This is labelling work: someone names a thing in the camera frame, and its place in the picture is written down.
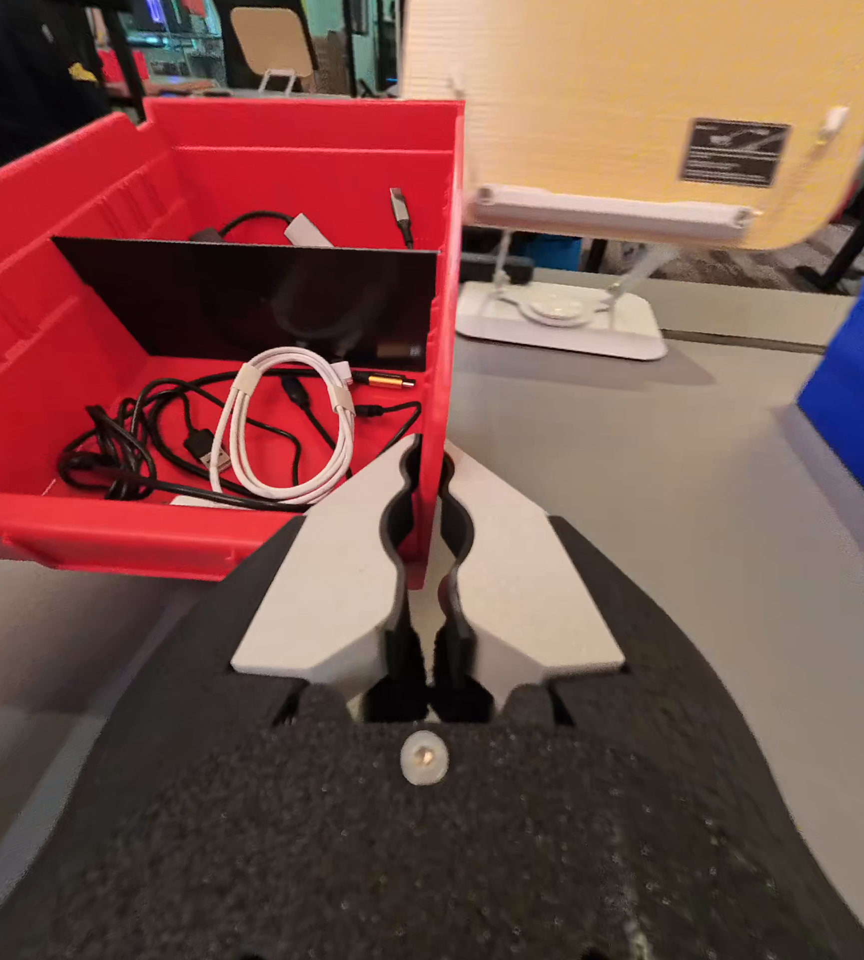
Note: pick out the black divider in red bin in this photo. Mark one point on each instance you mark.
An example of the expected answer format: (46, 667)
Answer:
(177, 300)

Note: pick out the grey desk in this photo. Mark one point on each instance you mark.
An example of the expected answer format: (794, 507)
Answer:
(664, 450)

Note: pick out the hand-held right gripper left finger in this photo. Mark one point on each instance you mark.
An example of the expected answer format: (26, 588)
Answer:
(319, 592)

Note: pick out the red plastic bin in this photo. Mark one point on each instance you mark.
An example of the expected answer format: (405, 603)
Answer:
(42, 300)

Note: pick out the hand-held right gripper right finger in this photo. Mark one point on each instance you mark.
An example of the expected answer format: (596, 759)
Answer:
(537, 592)

